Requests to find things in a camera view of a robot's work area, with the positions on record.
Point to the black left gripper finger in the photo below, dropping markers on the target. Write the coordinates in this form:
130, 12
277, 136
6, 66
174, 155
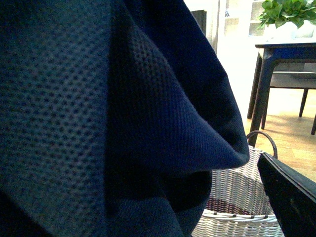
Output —
292, 196

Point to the dark navy mesh garment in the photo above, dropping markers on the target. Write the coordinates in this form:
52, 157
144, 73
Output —
113, 116

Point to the white wicker laundry basket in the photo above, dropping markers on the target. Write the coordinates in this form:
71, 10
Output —
238, 205

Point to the grey seat dark chair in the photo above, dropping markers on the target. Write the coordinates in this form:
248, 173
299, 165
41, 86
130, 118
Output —
291, 80

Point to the dark wooden table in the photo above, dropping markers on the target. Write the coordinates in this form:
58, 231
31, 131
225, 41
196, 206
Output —
269, 56

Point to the white shelf cabinet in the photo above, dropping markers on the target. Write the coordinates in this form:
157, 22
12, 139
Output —
239, 18

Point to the green potted plant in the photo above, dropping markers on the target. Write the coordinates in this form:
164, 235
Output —
288, 19

